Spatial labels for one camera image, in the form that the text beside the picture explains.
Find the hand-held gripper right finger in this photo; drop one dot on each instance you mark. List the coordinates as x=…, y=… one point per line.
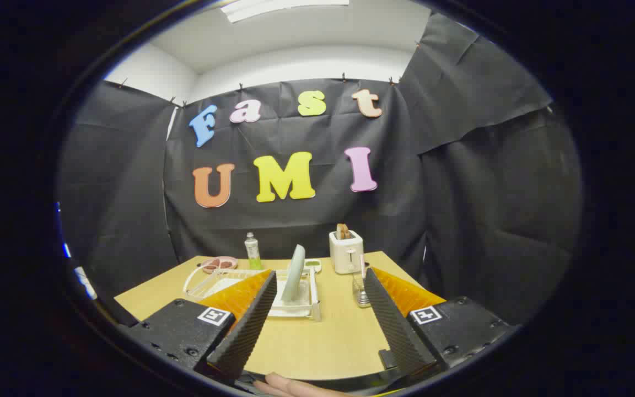
x=397, y=325

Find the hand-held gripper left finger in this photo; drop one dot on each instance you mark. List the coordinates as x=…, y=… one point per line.
x=246, y=331

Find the green plastic bottle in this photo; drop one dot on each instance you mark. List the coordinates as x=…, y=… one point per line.
x=252, y=251

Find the small white dish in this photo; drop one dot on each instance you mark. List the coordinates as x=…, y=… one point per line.
x=313, y=266

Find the white toaster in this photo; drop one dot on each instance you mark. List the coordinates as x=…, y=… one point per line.
x=345, y=253

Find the black backdrop cloth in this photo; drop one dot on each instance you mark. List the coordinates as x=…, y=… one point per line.
x=461, y=193

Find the light green plate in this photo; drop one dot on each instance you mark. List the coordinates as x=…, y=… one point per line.
x=294, y=273

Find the white dish rack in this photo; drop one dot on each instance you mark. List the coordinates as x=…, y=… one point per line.
x=290, y=310

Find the pink plate with food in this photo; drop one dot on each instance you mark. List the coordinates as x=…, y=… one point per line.
x=218, y=264

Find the ceiling light panel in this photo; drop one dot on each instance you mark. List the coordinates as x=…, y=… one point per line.
x=279, y=6

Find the brown toast slice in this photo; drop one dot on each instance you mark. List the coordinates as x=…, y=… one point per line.
x=342, y=231

